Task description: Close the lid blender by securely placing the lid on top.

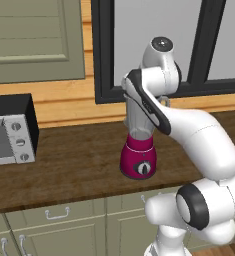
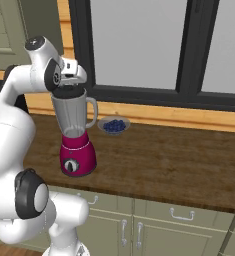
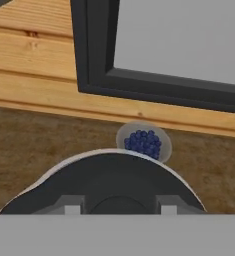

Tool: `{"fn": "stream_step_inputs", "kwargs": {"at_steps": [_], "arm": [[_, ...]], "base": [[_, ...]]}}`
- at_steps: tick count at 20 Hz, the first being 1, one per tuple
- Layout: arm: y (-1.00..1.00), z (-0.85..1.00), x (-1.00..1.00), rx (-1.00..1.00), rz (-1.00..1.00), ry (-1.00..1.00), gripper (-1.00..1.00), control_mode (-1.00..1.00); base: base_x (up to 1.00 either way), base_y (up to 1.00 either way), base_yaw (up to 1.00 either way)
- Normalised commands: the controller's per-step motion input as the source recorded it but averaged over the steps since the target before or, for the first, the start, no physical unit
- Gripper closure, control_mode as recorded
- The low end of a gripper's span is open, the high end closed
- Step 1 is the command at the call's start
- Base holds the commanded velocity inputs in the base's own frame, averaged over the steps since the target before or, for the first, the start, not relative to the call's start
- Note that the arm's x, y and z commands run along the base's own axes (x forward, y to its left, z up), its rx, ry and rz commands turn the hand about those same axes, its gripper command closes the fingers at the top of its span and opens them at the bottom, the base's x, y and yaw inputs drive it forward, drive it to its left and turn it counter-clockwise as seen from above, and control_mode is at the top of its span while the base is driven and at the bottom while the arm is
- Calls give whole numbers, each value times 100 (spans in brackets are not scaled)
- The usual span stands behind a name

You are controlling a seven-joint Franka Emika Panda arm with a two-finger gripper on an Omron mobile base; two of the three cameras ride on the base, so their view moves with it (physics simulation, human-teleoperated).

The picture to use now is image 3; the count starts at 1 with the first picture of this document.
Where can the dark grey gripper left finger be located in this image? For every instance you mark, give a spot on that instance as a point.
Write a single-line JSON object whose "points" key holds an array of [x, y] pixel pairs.
{"points": [[70, 202]]}

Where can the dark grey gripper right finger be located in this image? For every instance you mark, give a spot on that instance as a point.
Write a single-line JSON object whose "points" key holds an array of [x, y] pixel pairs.
{"points": [[169, 202]]}

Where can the black round blender lid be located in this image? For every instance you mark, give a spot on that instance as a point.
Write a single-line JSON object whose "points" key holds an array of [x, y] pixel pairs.
{"points": [[105, 173]]}

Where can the clear round bowl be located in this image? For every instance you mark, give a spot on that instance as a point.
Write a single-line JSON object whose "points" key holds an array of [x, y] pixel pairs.
{"points": [[166, 146]]}

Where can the pile of blueberries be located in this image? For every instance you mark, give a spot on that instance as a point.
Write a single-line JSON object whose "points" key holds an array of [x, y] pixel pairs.
{"points": [[143, 143]]}

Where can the dark framed window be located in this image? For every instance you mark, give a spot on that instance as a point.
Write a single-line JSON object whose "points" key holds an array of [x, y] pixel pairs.
{"points": [[95, 50]]}

